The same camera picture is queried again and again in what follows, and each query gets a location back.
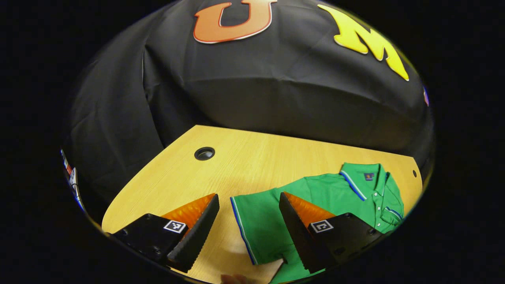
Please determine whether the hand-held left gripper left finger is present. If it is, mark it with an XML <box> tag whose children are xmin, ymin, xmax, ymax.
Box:
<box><xmin>110</xmin><ymin>193</ymin><xmax>220</xmax><ymax>273</ymax></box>

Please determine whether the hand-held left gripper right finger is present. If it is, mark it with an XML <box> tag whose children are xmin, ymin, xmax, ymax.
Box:
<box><xmin>279</xmin><ymin>192</ymin><xmax>392</xmax><ymax>275</ymax></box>

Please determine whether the green T-shirt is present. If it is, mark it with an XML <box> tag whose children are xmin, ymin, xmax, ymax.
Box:
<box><xmin>230</xmin><ymin>162</ymin><xmax>405</xmax><ymax>284</ymax></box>

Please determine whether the black table grommet hole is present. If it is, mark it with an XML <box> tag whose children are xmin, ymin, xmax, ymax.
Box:
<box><xmin>194</xmin><ymin>147</ymin><xmax>216</xmax><ymax>161</ymax></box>

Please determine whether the white cluttered ledge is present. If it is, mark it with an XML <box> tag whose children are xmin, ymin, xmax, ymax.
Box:
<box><xmin>61</xmin><ymin>149</ymin><xmax>85</xmax><ymax>212</ymax></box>

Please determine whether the black backdrop cloth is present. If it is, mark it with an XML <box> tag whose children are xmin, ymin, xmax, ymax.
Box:
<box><xmin>61</xmin><ymin>0</ymin><xmax>434</xmax><ymax>213</ymax></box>

